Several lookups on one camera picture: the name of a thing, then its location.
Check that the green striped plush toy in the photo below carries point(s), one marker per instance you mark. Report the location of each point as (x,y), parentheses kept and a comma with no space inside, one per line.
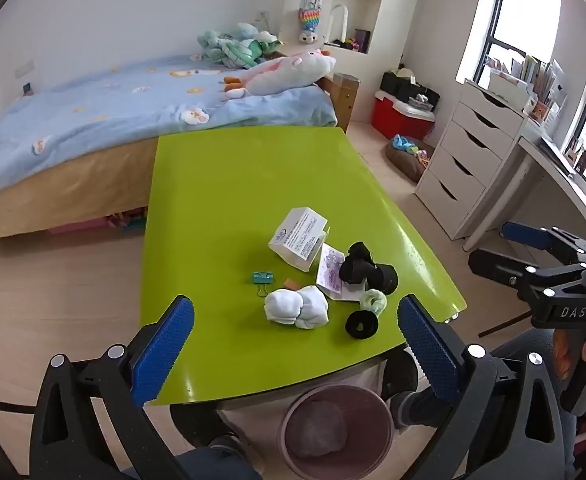
(250,50)

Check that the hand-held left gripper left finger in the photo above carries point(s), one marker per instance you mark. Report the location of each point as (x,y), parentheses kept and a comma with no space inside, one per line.
(165,350)

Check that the white desk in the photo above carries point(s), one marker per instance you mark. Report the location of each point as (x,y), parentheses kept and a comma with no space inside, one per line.
(548,160)

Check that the wooden nightstand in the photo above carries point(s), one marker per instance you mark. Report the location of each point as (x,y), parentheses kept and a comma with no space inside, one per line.
(345,100)

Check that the teal binder clip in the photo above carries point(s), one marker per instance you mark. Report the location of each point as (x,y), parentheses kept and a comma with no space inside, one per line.
(262,277)

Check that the white cardboard box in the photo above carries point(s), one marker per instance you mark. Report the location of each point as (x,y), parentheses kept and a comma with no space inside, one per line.
(298,235)

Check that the mint green plush toy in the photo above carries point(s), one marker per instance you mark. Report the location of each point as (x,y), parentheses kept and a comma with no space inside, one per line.
(218,40)

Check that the pink printed paper note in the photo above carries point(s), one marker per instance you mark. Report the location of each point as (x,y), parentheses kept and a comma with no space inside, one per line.
(329,270)

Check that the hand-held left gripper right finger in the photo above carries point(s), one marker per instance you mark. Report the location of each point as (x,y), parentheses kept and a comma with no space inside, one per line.
(430,355)

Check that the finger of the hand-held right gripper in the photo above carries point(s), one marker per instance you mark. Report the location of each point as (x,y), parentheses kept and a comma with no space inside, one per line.
(528,235)
(498,262)

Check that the white wall outlet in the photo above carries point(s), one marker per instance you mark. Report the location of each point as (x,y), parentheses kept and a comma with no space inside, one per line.
(261,16)

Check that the green scrunchie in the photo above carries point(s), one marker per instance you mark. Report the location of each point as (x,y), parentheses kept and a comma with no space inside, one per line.
(373,302)

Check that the pink box under bed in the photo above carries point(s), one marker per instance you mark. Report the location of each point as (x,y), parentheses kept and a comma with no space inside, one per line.
(75,226)

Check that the colourful toys under bed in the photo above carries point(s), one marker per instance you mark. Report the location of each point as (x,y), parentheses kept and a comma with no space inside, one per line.
(128,219)

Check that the bed with tan base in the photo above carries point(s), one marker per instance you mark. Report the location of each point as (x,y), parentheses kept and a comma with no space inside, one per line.
(73,195)

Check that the dark picture frame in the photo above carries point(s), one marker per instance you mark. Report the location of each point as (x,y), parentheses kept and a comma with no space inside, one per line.
(362,40)

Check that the white and pink plush toy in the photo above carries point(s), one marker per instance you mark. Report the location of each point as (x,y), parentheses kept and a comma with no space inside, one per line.
(283,72)

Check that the brown pet bed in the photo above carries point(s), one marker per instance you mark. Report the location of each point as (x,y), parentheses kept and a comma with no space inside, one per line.
(408,162)

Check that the red storage box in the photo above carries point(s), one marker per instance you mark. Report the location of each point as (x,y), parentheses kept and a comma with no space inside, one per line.
(398,120)

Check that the white arch lamp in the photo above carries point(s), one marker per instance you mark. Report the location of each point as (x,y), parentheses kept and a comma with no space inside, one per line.
(340,10)

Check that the white drawer unit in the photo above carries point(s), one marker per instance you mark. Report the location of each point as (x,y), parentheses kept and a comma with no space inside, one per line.
(465,160)

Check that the black storage boxes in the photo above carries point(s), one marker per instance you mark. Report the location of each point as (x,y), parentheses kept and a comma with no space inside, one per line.
(403,85)

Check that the blue soft toy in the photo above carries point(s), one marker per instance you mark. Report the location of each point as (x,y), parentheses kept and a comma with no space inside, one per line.
(404,144)

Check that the person's left leg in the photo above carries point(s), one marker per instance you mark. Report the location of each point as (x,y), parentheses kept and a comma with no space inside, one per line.
(213,462)

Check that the white rolled sock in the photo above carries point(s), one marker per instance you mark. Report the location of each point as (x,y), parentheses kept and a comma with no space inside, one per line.
(282,307)
(314,307)

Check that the pink trash bin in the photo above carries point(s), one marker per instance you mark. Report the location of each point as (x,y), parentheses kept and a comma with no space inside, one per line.
(338,430)

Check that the black frame window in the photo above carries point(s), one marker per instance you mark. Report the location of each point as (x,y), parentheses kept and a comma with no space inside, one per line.
(523,5)

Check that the rainbow knit hanging toy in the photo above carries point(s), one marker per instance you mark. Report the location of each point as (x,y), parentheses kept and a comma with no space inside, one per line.
(309,22)

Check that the row of books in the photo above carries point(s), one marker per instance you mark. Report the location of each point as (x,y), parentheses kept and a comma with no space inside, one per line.
(533,80)

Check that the black rolled sock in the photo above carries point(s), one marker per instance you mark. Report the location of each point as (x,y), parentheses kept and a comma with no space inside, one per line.
(355,262)
(385,277)

